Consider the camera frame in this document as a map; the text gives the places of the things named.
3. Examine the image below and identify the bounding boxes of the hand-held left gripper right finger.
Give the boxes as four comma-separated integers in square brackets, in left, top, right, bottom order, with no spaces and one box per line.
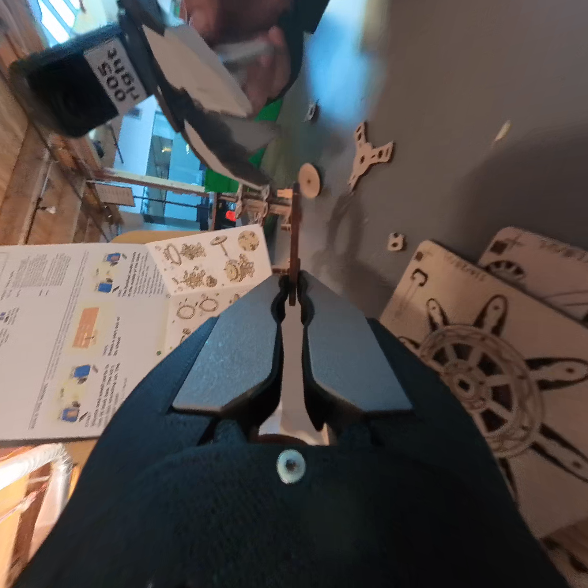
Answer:
[298,270,413,432]

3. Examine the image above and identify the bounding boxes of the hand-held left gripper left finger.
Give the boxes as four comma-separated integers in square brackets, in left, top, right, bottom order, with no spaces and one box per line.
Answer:
[171,275,285,435]

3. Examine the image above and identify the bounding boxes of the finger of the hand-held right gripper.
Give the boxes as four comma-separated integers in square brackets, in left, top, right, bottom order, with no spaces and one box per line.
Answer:
[141,24,254,119]
[180,111,279,187]

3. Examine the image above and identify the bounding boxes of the round wooden disc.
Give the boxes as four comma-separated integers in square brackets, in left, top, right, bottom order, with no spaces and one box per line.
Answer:
[298,163,323,199]

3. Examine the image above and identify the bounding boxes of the round wooden frame part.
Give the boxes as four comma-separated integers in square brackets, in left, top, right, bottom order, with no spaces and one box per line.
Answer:
[271,181,304,307]

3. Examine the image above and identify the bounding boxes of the three-arm wooden part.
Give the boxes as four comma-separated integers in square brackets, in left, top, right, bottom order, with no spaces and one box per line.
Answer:
[347,122,395,191]

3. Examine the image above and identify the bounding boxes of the wooden sheet with ship wheel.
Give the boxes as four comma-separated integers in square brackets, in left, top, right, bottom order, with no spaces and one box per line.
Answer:
[380,239,588,540]

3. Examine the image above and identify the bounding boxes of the person's right hand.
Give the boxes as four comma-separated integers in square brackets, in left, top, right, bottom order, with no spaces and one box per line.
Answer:
[184,0,297,110]

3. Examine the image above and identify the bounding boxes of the green plastic bin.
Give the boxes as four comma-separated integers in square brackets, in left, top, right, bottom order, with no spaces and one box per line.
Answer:
[204,99,283,194]

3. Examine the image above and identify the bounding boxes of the folded paper instruction sheet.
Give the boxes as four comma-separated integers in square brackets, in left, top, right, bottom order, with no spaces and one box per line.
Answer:
[0,224,273,448]

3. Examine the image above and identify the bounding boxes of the wooden ring model assembly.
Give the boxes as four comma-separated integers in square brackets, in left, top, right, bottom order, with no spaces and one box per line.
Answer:
[235,184,295,230]

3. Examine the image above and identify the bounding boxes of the wooden sheet with gear ring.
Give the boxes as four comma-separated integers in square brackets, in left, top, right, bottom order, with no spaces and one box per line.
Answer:
[478,226,588,322]

